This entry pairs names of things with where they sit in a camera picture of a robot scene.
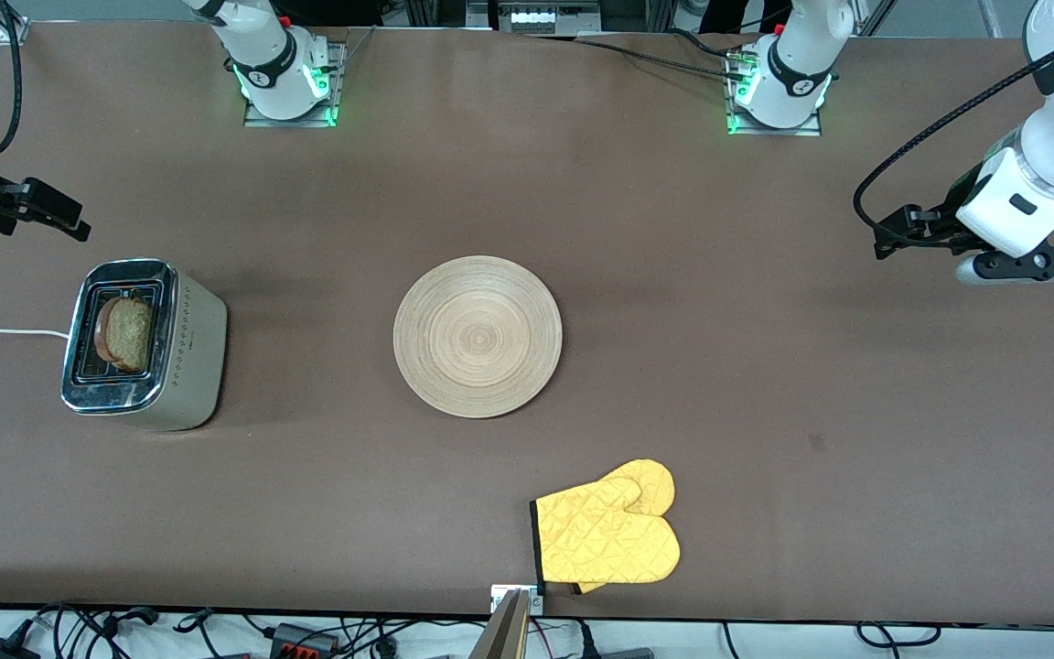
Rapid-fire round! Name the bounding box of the round wooden plate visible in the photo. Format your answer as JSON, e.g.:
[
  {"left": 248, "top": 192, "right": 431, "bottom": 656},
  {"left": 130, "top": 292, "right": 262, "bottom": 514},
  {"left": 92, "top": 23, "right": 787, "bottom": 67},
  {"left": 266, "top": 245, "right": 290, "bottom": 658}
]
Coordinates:
[{"left": 393, "top": 255, "right": 564, "bottom": 419}]

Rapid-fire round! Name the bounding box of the grey power strip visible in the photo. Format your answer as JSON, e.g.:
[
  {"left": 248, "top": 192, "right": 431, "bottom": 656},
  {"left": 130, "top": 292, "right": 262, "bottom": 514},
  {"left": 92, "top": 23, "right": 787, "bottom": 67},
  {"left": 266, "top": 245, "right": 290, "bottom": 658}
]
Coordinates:
[{"left": 496, "top": 0, "right": 603, "bottom": 36}]

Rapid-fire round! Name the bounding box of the black cable connector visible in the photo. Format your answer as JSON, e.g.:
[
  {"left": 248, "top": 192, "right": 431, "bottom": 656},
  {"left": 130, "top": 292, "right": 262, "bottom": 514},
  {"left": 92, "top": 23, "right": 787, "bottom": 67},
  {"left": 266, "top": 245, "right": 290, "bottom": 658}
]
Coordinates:
[{"left": 99, "top": 606, "right": 160, "bottom": 638}]

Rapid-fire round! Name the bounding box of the black table cable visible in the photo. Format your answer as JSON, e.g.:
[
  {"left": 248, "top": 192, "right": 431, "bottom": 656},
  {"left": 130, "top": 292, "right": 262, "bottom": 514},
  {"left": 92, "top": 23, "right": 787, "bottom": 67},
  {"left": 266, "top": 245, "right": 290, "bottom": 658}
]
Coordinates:
[{"left": 575, "top": 35, "right": 747, "bottom": 80}]

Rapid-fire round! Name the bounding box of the red and black connector block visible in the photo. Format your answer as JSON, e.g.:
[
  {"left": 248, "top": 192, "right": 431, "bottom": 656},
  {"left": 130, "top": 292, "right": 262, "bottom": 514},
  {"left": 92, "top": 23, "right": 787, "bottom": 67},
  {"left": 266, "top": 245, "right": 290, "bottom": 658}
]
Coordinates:
[{"left": 269, "top": 622, "right": 340, "bottom": 659}]

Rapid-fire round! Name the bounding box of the yellow quilted oven mitt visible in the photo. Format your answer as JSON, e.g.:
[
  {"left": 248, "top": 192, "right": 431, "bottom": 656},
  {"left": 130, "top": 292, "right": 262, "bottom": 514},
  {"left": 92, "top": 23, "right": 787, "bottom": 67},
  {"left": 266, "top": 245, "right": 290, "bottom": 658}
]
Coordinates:
[{"left": 530, "top": 459, "right": 682, "bottom": 595}]

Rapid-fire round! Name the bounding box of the silver two-slot toaster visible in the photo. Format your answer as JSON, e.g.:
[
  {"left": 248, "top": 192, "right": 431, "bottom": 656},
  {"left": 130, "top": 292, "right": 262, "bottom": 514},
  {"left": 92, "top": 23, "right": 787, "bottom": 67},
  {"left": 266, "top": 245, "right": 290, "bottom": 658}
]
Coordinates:
[{"left": 60, "top": 258, "right": 229, "bottom": 432}]

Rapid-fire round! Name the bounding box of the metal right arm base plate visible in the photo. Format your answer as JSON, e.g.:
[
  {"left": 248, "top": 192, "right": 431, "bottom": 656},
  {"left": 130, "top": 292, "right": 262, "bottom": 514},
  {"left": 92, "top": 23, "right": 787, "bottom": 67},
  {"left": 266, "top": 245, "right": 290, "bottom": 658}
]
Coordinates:
[{"left": 243, "top": 41, "right": 346, "bottom": 128}]

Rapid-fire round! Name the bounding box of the aluminium profile post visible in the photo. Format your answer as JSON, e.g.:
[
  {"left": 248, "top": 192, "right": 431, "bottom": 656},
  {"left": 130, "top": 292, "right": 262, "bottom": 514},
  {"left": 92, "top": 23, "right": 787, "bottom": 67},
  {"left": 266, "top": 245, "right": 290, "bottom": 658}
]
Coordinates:
[{"left": 468, "top": 589, "right": 532, "bottom": 659}]

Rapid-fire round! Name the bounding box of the white metal bracket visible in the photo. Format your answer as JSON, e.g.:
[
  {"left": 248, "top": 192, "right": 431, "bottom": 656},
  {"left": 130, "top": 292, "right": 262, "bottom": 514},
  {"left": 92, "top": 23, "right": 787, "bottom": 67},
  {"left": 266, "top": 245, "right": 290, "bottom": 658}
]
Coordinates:
[{"left": 490, "top": 584, "right": 544, "bottom": 616}]

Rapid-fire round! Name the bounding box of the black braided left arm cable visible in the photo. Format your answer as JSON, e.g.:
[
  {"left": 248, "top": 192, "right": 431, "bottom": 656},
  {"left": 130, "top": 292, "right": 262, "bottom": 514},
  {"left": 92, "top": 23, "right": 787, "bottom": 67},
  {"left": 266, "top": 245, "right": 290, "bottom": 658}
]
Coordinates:
[{"left": 854, "top": 18, "right": 1054, "bottom": 242}]

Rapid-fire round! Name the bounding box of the brown bread slice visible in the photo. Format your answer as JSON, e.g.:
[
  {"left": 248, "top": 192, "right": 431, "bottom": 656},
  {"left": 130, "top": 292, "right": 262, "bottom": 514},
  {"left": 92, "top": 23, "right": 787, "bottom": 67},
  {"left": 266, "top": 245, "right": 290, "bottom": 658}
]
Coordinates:
[{"left": 92, "top": 295, "right": 156, "bottom": 373}]

